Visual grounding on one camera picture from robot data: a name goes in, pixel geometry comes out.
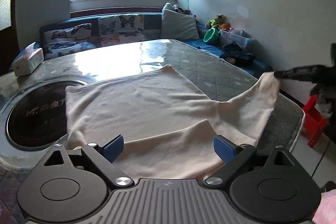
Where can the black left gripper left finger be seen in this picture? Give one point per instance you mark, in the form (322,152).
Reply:
(67,186)

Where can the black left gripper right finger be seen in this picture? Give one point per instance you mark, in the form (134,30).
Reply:
(272,188)

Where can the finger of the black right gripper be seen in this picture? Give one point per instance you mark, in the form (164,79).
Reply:
(305,73)

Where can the cream knit sweater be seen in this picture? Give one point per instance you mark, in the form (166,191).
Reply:
(167,123)

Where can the dark blue clothes pile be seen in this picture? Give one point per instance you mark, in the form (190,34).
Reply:
(235,55)

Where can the red plastic stool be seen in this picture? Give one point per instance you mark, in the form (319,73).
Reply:
(314,123)

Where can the pink floral cloth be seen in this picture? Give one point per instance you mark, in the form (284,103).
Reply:
(326,212)

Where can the round black induction cooktop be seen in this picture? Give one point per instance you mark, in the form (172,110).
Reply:
(32,120)

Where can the plush toy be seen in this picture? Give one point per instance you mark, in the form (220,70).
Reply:
(220,22)

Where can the green plastic bowl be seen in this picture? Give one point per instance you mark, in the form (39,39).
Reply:
(211,36)

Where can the white tissue box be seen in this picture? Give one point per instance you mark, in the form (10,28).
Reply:
(28,60)

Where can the grey plain pillow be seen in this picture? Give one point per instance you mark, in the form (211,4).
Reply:
(175,25)

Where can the dark wooden door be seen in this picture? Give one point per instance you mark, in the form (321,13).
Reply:
(9,40)

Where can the right butterfly print cushion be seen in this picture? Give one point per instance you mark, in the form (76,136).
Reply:
(121,29)

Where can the dark blue sofa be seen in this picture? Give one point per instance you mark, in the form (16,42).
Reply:
(226,42)

